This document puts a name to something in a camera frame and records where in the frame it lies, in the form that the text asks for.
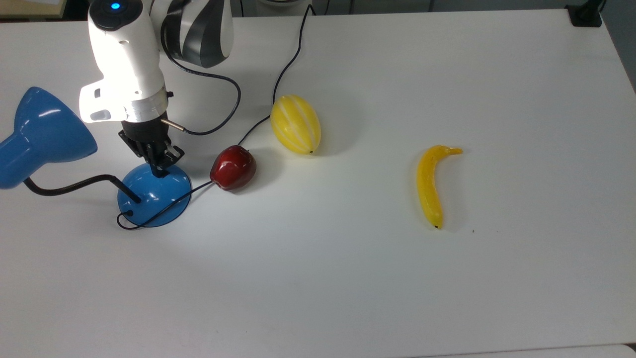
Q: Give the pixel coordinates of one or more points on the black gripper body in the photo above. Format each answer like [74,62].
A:
[145,135]

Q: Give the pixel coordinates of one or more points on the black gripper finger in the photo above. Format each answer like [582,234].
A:
[175,154]
[160,169]

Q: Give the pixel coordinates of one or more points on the blue gooseneck desk lamp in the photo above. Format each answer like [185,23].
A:
[154,195]

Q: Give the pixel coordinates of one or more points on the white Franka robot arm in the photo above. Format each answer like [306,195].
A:
[124,49]

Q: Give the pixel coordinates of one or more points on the dark red toy apple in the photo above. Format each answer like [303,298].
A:
[233,168]

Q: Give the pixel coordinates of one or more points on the yellow striped toy melon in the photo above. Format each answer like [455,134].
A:
[295,124]

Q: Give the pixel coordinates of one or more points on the wooden board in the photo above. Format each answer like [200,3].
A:
[30,7]

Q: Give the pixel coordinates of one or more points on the yellow toy banana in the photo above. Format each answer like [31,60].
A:
[428,189]

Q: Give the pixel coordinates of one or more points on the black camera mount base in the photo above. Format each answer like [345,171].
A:
[586,14]

